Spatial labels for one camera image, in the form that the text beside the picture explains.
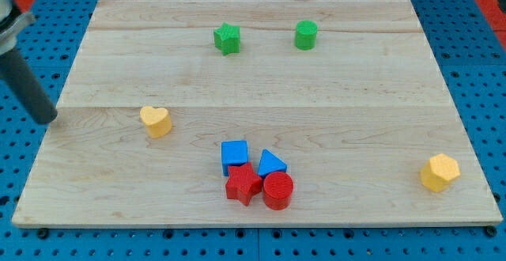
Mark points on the yellow heart block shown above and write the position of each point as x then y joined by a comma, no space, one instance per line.
157,121

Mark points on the yellow hexagon block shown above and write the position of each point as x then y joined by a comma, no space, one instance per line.
440,172

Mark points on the light wooden board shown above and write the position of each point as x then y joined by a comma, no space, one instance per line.
355,119

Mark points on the blue cube block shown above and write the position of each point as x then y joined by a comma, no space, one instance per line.
233,153

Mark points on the blue triangle block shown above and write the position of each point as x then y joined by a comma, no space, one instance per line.
270,163

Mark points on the red star block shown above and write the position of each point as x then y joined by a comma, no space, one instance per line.
243,183

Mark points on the red cylinder block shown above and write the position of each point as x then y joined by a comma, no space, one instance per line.
277,190

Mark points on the green star block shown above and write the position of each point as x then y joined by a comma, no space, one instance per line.
227,38

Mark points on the green cylinder block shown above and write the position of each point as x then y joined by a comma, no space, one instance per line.
305,37

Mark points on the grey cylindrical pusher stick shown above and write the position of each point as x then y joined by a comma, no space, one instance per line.
25,86

